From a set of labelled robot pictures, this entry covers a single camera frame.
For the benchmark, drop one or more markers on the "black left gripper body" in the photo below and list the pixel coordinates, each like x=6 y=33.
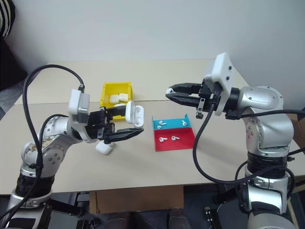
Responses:
x=95 y=124

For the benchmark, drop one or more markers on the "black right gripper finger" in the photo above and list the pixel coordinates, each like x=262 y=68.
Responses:
x=186 y=99
x=188 y=88

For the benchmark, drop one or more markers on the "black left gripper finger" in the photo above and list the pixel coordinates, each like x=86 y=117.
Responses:
x=118 y=111
x=124 y=134

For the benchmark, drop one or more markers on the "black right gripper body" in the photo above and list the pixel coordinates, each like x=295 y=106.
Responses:
x=207 y=95

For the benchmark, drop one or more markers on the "white earbud case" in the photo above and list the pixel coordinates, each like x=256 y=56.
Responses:
x=114 y=98
x=104 y=148
x=123 y=96
x=131 y=112
x=119 y=105

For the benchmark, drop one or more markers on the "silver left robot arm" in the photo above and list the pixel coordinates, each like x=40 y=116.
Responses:
x=55 y=152

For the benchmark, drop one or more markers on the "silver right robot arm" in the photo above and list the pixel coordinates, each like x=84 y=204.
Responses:
x=267 y=114

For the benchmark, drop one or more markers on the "closed white earbud case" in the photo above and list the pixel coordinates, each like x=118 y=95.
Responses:
x=114 y=98
x=123 y=96
x=119 y=105
x=104 y=148

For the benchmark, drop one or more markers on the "yellow plastic bin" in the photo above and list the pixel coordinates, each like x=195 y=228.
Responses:
x=107 y=91

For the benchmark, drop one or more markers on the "blue plastic tray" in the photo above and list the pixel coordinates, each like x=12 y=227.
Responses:
x=172 y=124

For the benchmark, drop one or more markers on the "red plastic tray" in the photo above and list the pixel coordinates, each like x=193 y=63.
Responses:
x=184 y=143

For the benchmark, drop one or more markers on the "dark rounded shape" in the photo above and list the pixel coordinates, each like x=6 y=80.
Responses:
x=178 y=219

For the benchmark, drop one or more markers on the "striped garment person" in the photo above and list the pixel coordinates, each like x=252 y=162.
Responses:
x=6 y=16

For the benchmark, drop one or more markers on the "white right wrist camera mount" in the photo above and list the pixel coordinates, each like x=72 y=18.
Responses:
x=222 y=76

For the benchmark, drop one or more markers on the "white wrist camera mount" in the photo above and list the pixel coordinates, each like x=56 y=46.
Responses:
x=222 y=76
x=75 y=102

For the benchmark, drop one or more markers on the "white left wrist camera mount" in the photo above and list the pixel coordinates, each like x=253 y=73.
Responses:
x=75 y=102

